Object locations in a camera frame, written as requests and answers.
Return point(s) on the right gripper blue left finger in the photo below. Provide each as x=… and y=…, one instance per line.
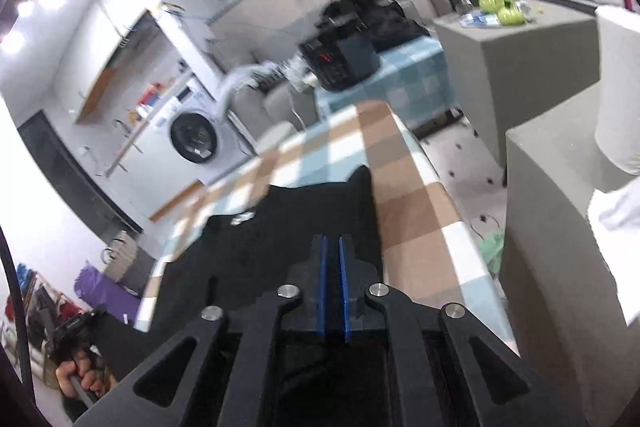
x=323, y=269

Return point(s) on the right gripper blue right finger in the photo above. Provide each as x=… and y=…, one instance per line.
x=343, y=253

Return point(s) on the black knitted garment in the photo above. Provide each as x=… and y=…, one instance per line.
x=234, y=262

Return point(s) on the person's left hand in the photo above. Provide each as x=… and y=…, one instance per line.
x=91, y=377

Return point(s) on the shoe rack with shoes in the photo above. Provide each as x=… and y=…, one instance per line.
x=30, y=282

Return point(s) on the purple bag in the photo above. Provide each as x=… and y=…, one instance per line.
x=97, y=290

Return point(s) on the checkered tablecloth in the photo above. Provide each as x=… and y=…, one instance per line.
x=428, y=252

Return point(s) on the woven laundry basket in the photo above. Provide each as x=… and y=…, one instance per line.
x=127, y=264

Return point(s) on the grey sofa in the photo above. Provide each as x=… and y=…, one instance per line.
x=266, y=119

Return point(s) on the white front-load washing machine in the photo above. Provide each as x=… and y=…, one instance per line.
x=186, y=142

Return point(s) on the grey white blanket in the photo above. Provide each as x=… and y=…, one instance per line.
x=236, y=79

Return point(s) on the black electric pressure cooker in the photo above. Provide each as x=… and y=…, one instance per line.
x=340, y=53

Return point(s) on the white cloth on counter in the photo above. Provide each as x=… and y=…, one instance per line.
x=614, y=222

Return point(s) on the white paper roll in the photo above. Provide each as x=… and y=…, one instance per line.
x=617, y=131

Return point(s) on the yellow-green toy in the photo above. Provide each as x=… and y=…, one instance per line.
x=505, y=12

